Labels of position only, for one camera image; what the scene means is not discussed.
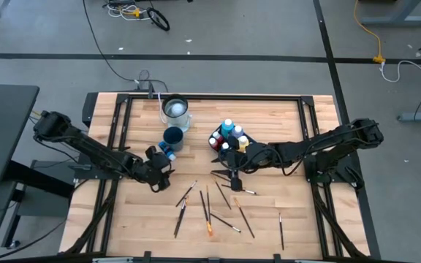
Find black coiled cable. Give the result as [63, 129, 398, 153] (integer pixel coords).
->
[145, 7, 171, 32]

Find wide orange-bristle brush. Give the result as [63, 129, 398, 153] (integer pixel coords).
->
[199, 189, 215, 237]

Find grey desk foot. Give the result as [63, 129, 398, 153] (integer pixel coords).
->
[396, 111, 421, 123]

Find small light blue paint bottle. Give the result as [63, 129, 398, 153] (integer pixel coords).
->
[157, 141, 178, 162]

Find dark blue plastic cup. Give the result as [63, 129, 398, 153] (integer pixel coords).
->
[162, 126, 186, 153]

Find long black brush silver ferrule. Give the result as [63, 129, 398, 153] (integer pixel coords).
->
[209, 212, 243, 235]

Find yellow extension cord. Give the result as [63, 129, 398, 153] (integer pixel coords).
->
[352, 0, 387, 65]

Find large yellow paint bottle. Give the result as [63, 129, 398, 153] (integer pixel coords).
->
[236, 134, 251, 153]

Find white and yellow cable bundle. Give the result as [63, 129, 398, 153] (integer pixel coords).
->
[102, 0, 149, 21]

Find grey-blue plastic caddy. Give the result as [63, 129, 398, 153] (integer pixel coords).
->
[208, 123, 259, 162]

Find large teal paint bottle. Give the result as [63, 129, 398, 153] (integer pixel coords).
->
[220, 118, 235, 140]

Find white plastic pitcher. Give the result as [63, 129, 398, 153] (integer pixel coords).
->
[158, 93, 194, 134]

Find white floor cable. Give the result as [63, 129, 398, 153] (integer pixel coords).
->
[379, 59, 421, 98]

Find wooden desk grey legs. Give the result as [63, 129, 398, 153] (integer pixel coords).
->
[359, 0, 421, 28]

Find thin black brush gold ferrule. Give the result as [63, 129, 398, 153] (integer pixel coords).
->
[205, 184, 212, 217]

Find black desk leg frame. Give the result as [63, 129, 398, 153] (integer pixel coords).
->
[1, 159, 75, 251]

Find large periwinkle blue paint bottle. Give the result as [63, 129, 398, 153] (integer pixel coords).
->
[231, 124, 245, 140]

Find black brush silver ferrule dark tip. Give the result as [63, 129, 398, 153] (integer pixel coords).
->
[220, 183, 259, 196]

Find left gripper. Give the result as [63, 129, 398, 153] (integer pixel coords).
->
[135, 145, 177, 194]

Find thin black brush silver ferrule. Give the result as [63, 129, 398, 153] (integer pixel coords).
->
[175, 179, 199, 208]

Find black desk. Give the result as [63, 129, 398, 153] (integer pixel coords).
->
[0, 83, 41, 186]

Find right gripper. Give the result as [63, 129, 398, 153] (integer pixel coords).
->
[227, 143, 271, 192]

